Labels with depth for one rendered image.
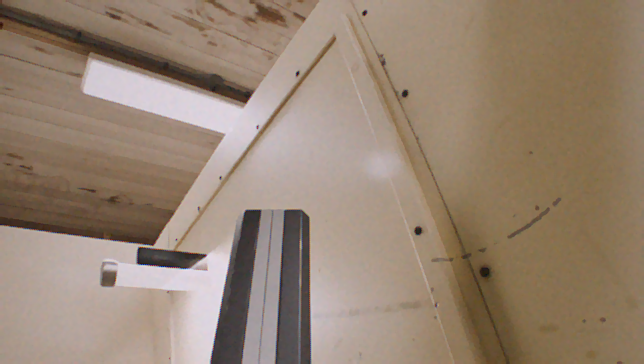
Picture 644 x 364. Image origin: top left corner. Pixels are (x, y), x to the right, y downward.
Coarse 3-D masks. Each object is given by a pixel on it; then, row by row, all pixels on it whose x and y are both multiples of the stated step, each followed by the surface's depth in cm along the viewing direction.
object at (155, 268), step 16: (144, 256) 83; (160, 256) 86; (176, 256) 88; (192, 256) 91; (112, 272) 75; (128, 272) 78; (144, 272) 80; (160, 272) 82; (176, 272) 85; (192, 272) 87; (208, 272) 90; (160, 288) 83; (176, 288) 85; (192, 288) 86; (208, 288) 89
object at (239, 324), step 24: (240, 216) 9; (264, 216) 9; (240, 240) 9; (264, 240) 9; (240, 264) 8; (264, 264) 8; (240, 288) 8; (264, 288) 8; (240, 312) 7; (216, 336) 7; (240, 336) 7; (216, 360) 6; (240, 360) 6
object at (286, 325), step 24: (288, 216) 9; (288, 240) 9; (288, 264) 8; (288, 288) 8; (264, 312) 7; (288, 312) 7; (264, 336) 7; (288, 336) 7; (264, 360) 6; (288, 360) 6
